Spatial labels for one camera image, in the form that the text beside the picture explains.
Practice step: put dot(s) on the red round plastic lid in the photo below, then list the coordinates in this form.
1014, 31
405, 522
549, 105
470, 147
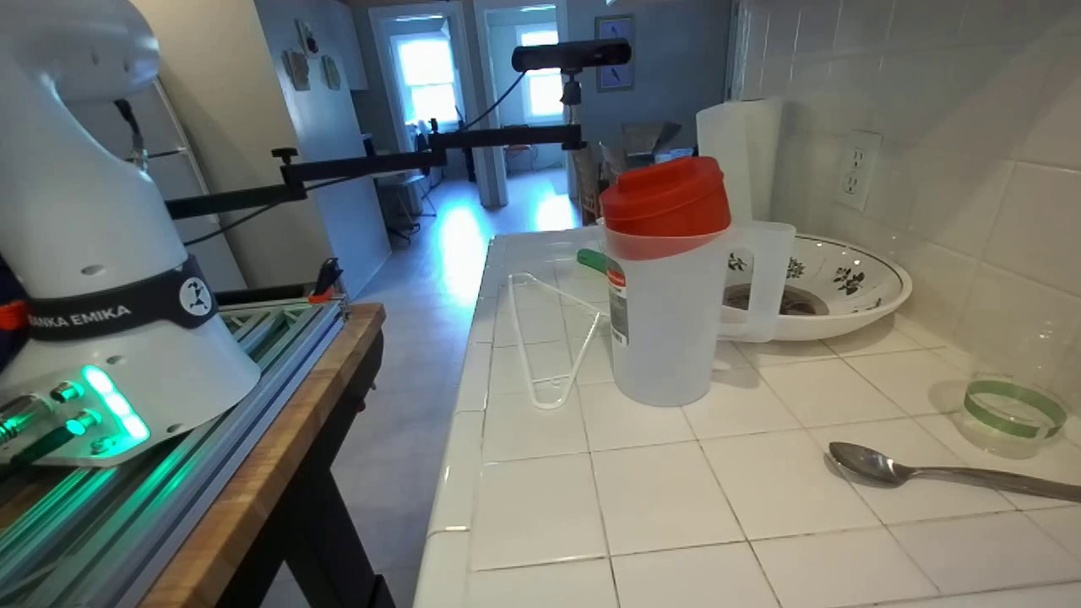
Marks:
662, 204

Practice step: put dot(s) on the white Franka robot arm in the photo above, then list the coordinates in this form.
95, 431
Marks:
90, 215

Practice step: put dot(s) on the clear plastic tongs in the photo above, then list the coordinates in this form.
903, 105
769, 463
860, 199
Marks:
549, 401

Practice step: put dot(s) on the clear plastic pitcher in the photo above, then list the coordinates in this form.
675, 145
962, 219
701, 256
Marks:
670, 327

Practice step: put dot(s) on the white paper towel roll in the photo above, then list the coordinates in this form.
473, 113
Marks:
730, 147

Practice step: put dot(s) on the wooden workbench top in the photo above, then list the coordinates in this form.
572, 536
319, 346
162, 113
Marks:
281, 451

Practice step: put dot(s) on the white floral ceramic bowl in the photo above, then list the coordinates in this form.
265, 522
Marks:
849, 283

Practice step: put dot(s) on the metal spoon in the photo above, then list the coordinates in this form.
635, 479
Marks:
873, 462

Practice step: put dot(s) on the small green-rimmed dish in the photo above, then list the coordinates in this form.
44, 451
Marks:
1014, 410

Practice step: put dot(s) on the framed wall picture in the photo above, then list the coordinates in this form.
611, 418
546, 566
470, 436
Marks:
617, 75

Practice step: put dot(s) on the black camera boom pole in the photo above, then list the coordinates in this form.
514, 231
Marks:
339, 170

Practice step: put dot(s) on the black stereo camera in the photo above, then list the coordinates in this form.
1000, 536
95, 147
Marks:
569, 57

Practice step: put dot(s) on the white wall outlet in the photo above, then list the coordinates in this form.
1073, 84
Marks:
860, 170

